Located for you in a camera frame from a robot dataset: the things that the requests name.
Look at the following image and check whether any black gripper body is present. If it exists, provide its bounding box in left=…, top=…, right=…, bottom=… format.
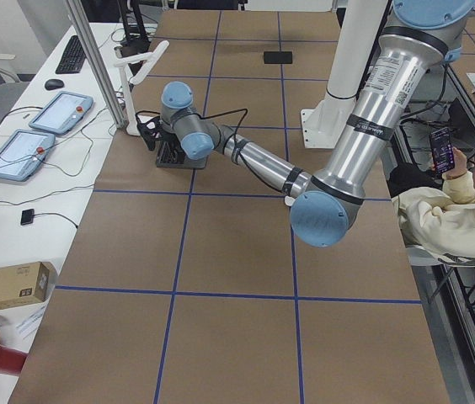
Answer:
left=136, top=117, right=163, bottom=151

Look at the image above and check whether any grey laptop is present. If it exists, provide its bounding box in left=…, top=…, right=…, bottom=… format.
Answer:
left=156, top=141, right=208, bottom=169

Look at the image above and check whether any black mouse pad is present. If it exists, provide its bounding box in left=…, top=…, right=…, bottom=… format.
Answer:
left=263, top=50, right=293, bottom=65

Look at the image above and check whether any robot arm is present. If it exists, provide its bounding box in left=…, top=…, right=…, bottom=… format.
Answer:
left=137, top=1, right=473, bottom=247

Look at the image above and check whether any black desk mouse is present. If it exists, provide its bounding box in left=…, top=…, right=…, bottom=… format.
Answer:
left=44, top=78, right=65, bottom=91

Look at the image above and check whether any teach pendant far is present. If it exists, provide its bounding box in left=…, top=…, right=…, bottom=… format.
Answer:
left=29, top=91, right=93, bottom=136

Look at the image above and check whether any teach pendant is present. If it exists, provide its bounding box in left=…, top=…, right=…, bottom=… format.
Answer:
left=0, top=130, right=56, bottom=182
left=29, top=91, right=93, bottom=136

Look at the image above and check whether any black keyboard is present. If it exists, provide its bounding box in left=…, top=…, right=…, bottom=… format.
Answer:
left=55, top=35, right=86, bottom=74

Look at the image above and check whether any teach pendant near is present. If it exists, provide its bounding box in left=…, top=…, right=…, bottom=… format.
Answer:
left=0, top=130, right=56, bottom=182

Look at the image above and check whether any small black device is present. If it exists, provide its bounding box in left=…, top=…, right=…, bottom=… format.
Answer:
left=20, top=209, right=35, bottom=226

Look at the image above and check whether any cardboard box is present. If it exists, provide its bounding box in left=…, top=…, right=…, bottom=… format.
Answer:
left=0, top=262, right=56, bottom=310

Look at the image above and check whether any smartphone in hand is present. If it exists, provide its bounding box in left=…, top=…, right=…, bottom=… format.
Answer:
left=429, top=127, right=455, bottom=174

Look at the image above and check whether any seated person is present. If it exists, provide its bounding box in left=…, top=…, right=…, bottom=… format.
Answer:
left=387, top=148, right=475, bottom=263

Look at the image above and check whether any aluminium frame post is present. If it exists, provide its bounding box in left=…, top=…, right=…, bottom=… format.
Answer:
left=65, top=0, right=126, bottom=129

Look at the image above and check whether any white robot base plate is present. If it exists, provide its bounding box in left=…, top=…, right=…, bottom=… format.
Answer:
left=301, top=104, right=348, bottom=149

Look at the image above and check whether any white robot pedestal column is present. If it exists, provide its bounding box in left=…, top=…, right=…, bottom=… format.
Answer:
left=326, top=0, right=391, bottom=101

